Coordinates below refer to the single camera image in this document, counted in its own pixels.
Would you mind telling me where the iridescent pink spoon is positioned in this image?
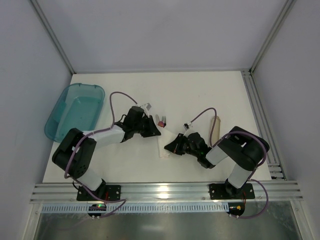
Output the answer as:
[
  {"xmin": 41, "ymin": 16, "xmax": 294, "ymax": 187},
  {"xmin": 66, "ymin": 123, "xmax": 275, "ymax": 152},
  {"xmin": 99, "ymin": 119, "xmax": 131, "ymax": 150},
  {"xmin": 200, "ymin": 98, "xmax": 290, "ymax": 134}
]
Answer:
[{"xmin": 157, "ymin": 121, "xmax": 166, "ymax": 128}]

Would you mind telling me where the silver table knife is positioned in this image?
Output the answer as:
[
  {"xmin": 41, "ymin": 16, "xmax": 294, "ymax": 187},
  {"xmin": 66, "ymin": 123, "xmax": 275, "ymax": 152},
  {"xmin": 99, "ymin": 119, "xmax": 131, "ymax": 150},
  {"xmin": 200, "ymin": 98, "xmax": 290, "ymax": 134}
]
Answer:
[{"xmin": 155, "ymin": 114, "xmax": 161, "ymax": 126}]

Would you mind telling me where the black fork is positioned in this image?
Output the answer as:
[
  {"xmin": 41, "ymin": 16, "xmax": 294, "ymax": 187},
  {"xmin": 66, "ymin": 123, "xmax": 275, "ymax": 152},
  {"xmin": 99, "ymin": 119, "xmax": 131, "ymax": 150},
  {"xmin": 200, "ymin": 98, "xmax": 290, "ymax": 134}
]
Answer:
[{"xmin": 161, "ymin": 115, "xmax": 167, "ymax": 127}]

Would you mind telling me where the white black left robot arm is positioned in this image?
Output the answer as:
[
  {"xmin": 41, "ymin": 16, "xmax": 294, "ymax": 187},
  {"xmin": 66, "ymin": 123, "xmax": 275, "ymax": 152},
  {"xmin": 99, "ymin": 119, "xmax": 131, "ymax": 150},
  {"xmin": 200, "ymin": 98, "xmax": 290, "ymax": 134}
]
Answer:
[{"xmin": 52, "ymin": 106, "xmax": 161, "ymax": 202}]

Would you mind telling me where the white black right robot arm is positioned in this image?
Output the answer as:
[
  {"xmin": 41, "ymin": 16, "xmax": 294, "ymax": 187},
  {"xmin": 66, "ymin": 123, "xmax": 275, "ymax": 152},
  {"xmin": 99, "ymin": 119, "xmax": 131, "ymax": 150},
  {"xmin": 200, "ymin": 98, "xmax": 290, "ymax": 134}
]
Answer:
[{"xmin": 164, "ymin": 126, "xmax": 270, "ymax": 200}]

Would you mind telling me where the beige oval cutlery tray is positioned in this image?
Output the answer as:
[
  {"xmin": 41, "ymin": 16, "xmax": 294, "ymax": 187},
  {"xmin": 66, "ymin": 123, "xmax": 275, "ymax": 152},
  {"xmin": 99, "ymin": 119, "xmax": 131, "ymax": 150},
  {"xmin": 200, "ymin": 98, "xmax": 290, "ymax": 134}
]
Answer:
[{"xmin": 208, "ymin": 116, "xmax": 221, "ymax": 146}]

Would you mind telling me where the teal transparent plastic bin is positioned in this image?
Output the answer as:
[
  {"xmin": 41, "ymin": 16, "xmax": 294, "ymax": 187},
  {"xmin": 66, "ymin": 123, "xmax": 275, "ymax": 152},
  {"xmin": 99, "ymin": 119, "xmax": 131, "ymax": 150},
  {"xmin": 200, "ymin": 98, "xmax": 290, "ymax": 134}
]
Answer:
[{"xmin": 44, "ymin": 83, "xmax": 105, "ymax": 143}]

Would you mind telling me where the right black controller board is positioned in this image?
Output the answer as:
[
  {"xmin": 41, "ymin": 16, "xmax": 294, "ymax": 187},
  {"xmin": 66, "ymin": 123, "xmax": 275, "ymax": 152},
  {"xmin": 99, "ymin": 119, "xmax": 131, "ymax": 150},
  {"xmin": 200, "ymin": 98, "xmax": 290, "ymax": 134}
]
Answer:
[{"xmin": 227, "ymin": 202, "xmax": 246, "ymax": 217}]

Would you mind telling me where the black controller board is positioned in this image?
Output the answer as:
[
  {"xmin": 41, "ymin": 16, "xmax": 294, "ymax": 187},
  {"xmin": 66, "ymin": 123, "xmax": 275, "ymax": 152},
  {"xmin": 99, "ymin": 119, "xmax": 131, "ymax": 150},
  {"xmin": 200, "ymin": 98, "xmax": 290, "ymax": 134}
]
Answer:
[
  {"xmin": 87, "ymin": 203, "xmax": 107, "ymax": 219},
  {"xmin": 227, "ymin": 202, "xmax": 246, "ymax": 217}
]

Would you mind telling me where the left black controller board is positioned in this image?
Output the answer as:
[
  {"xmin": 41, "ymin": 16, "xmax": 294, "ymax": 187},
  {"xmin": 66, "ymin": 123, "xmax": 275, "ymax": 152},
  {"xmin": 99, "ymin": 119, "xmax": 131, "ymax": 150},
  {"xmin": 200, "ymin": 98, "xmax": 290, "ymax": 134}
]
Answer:
[{"xmin": 87, "ymin": 203, "xmax": 107, "ymax": 219}]

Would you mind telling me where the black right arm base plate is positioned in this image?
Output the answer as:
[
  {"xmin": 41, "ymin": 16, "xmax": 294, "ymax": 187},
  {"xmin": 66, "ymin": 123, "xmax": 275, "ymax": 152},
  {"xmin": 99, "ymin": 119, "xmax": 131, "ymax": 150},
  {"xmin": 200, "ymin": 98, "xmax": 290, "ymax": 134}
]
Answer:
[{"xmin": 208, "ymin": 183, "xmax": 255, "ymax": 200}]

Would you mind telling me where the white slotted cable duct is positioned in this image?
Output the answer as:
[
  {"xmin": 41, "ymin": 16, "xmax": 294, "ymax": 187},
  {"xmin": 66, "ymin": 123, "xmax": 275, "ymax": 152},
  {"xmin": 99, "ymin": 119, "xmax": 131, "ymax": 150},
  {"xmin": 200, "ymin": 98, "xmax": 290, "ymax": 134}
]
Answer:
[{"xmin": 41, "ymin": 202, "xmax": 229, "ymax": 214}]

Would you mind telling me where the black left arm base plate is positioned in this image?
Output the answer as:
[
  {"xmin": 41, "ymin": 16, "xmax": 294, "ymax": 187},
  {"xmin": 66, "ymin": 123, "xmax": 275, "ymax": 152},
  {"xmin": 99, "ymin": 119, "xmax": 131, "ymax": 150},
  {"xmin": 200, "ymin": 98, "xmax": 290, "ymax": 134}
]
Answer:
[{"xmin": 76, "ymin": 183, "xmax": 121, "ymax": 202}]

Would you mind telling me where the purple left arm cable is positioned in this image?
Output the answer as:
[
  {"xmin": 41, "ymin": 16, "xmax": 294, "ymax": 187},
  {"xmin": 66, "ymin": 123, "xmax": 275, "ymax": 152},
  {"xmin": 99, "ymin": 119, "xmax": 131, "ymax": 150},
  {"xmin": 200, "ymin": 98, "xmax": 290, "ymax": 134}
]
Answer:
[{"xmin": 63, "ymin": 91, "xmax": 138, "ymax": 219}]

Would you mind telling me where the aluminium right side rail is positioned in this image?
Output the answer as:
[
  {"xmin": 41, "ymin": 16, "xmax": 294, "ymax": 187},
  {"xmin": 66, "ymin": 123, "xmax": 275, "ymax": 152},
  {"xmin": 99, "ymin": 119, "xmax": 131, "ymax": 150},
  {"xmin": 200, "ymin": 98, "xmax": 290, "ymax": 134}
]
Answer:
[{"xmin": 241, "ymin": 69, "xmax": 287, "ymax": 181}]

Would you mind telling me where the aluminium rail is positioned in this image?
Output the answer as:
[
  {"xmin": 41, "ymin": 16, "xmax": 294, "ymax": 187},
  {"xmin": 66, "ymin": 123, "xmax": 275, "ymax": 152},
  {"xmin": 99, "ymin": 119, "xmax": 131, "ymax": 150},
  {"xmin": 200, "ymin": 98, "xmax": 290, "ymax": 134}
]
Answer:
[
  {"xmin": 241, "ymin": 69, "xmax": 287, "ymax": 181},
  {"xmin": 30, "ymin": 180, "xmax": 304, "ymax": 204}
]

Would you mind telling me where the aluminium front rail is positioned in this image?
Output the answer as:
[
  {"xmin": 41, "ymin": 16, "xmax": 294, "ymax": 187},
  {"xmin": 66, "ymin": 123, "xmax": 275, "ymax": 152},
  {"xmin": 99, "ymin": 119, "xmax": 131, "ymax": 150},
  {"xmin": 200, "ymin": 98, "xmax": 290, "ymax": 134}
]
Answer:
[{"xmin": 30, "ymin": 180, "xmax": 304, "ymax": 204}]

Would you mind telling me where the aluminium left corner post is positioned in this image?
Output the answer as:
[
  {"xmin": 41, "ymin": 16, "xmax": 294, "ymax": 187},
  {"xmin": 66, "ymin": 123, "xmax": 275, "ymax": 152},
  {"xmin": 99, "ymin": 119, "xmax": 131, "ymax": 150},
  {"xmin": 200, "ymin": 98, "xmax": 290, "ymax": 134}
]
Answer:
[{"xmin": 29, "ymin": 0, "xmax": 76, "ymax": 75}]

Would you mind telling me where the aluminium corner post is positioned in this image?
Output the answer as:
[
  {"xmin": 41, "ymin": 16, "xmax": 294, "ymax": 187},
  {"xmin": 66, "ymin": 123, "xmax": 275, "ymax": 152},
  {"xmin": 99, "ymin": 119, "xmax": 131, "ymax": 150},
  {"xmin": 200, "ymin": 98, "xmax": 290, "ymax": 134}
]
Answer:
[
  {"xmin": 29, "ymin": 0, "xmax": 76, "ymax": 75},
  {"xmin": 249, "ymin": 0, "xmax": 297, "ymax": 75}
]

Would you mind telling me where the aluminium right corner post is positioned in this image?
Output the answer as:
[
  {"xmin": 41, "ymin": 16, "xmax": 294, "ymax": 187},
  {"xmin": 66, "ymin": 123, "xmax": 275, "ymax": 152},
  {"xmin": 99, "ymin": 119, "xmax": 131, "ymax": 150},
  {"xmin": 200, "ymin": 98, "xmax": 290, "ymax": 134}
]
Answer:
[{"xmin": 249, "ymin": 0, "xmax": 297, "ymax": 75}]

